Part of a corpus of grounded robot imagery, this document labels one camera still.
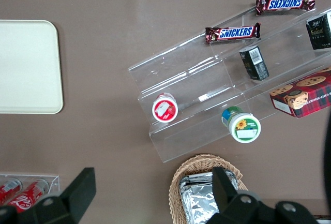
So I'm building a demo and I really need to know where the cream plastic serving tray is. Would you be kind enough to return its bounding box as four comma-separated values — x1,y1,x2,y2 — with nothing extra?
0,19,64,115

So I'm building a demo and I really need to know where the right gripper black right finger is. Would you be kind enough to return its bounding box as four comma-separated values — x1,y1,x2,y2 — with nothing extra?
208,166,275,224

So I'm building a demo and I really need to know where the red lid yogurt cup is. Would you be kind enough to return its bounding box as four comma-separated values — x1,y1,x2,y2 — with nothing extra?
151,92,179,124

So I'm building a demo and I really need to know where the light wicker basket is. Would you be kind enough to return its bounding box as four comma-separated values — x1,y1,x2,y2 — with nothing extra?
168,153,249,224

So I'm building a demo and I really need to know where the clear acrylic tiered shelf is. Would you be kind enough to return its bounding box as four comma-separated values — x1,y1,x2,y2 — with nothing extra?
127,0,331,163

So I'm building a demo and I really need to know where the green sunflower lid cup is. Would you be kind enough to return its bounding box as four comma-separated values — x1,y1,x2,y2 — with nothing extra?
220,106,262,144

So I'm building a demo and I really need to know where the clear acrylic bottle rack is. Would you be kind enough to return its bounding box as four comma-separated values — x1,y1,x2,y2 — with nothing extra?
0,173,62,209

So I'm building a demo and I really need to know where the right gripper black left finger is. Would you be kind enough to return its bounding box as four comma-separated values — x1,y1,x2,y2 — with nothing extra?
18,167,97,224

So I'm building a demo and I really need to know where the red tartan cookie box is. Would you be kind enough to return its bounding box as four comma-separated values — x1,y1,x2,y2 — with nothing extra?
269,66,331,119

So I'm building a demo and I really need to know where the black tea carton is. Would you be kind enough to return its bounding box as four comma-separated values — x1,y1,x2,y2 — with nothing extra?
238,44,270,82
305,11,331,51

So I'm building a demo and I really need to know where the foil-wrapped sandwich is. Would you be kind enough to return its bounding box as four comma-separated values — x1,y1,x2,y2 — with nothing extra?
185,171,235,186
179,176,243,224

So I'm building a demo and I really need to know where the Snickers chocolate bar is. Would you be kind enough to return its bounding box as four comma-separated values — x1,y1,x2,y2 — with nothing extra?
205,22,262,44
255,0,317,17

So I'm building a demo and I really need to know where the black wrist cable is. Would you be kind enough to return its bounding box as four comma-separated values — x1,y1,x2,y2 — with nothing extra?
321,104,331,207

